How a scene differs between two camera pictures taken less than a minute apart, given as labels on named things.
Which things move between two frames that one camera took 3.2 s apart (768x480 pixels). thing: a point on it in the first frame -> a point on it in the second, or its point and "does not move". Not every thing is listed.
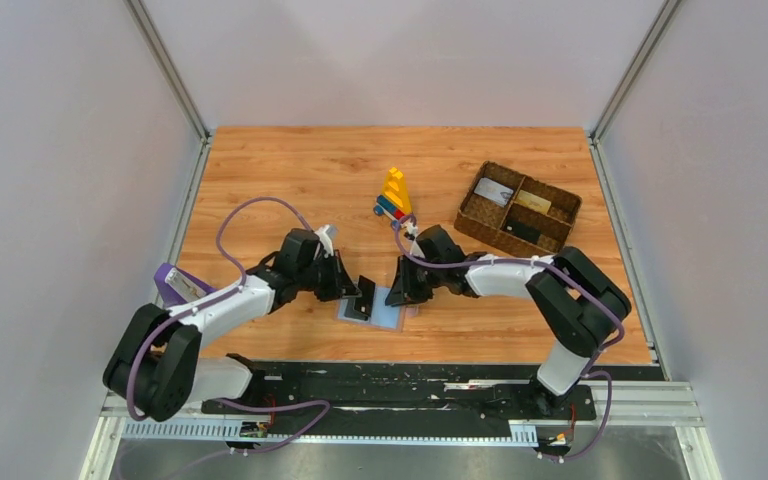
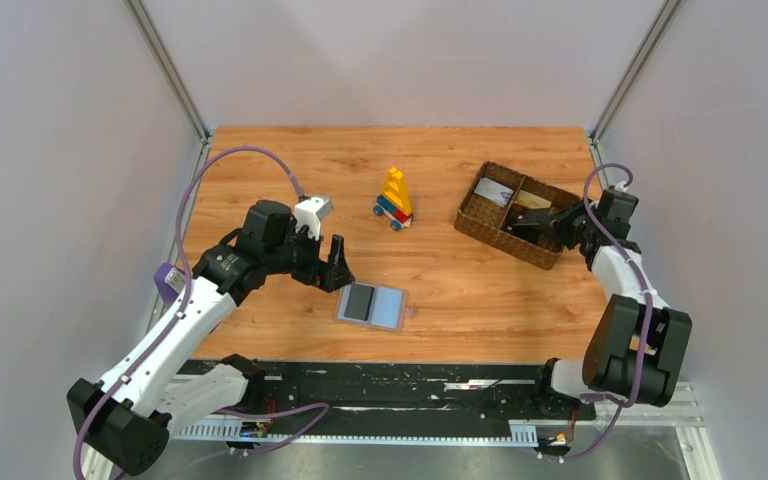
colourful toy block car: x=394 y=202 does not move
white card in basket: x=492 y=190 does not move
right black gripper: x=412 y=281 -> x=562 y=223
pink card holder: x=390 y=317 does not move
